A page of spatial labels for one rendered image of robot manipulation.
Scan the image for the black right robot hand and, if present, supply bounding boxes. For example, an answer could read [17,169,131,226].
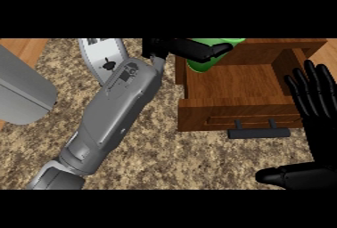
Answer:
[254,60,337,191]

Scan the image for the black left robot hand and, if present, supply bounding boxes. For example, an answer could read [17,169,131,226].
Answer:
[140,37,234,64]

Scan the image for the green cup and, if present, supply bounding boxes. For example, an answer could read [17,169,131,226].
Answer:
[186,37,246,74]

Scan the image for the wooden drawer box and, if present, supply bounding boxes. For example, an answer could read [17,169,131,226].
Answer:
[174,54,304,103]

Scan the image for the wooden drawer front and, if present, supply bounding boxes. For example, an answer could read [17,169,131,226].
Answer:
[175,97,307,132]

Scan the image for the wooden cabinet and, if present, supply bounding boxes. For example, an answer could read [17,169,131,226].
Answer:
[215,37,329,96]

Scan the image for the dark grey drawer handle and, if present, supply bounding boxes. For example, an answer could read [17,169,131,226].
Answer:
[226,118,292,140]

